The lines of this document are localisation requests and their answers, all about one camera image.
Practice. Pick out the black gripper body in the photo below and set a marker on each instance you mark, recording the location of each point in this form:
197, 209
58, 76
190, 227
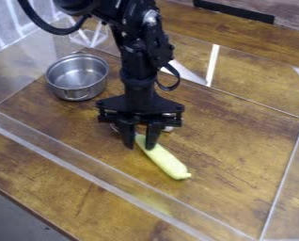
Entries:
138, 105

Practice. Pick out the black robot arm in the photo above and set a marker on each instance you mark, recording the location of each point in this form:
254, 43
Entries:
145, 51

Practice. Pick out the black bar on table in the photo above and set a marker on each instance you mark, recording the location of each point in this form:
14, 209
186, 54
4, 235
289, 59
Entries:
237, 12

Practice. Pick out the white red toy mushroom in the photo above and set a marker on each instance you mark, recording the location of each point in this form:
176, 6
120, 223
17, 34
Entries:
166, 129

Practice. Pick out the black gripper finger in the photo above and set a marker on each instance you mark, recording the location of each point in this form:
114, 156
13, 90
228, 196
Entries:
152, 134
126, 131

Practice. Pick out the green handled metal spoon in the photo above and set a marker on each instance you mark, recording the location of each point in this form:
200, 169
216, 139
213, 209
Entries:
165, 160

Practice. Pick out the clear acrylic enclosure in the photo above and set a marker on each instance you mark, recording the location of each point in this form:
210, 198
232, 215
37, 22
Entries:
101, 192

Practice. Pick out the small steel pot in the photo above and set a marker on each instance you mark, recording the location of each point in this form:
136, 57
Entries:
76, 77

